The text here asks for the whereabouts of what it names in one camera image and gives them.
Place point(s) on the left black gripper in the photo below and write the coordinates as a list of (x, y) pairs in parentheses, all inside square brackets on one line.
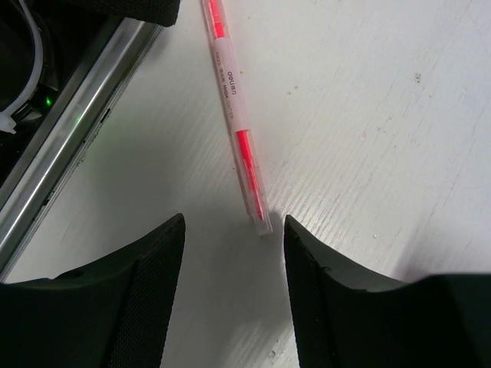
[(160, 12)]

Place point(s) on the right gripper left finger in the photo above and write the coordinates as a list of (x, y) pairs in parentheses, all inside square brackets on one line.
[(112, 312)]

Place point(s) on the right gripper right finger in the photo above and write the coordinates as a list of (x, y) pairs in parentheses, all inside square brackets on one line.
[(346, 315)]

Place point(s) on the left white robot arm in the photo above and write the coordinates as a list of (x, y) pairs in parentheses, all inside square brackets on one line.
[(22, 52)]

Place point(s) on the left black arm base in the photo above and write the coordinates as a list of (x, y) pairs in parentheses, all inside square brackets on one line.
[(72, 38)]

